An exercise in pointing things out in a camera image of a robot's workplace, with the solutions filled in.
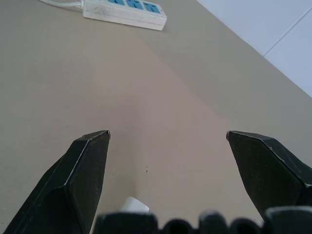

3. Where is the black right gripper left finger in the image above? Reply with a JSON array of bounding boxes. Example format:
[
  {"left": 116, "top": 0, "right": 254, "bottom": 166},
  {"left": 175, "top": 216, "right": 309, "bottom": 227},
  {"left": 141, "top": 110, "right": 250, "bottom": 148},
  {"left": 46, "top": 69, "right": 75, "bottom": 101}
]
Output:
[{"left": 3, "top": 130, "right": 112, "bottom": 234}]

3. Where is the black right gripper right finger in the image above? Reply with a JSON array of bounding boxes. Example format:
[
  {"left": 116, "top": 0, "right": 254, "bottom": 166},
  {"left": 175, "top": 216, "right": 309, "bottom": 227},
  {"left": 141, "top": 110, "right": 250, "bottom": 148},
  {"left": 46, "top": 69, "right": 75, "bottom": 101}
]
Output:
[{"left": 226, "top": 130, "right": 312, "bottom": 220}]

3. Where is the small white object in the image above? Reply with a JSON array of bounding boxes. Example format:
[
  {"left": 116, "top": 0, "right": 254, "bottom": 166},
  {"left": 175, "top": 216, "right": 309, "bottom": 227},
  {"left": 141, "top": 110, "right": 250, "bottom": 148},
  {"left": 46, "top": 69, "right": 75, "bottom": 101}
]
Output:
[{"left": 121, "top": 196, "right": 150, "bottom": 213}]

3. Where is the white power strip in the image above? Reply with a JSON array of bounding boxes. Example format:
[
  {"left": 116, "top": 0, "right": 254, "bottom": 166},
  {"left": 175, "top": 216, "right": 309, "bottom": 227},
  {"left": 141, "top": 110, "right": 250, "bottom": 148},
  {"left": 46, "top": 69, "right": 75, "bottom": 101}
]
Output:
[{"left": 83, "top": 0, "right": 168, "bottom": 32}]

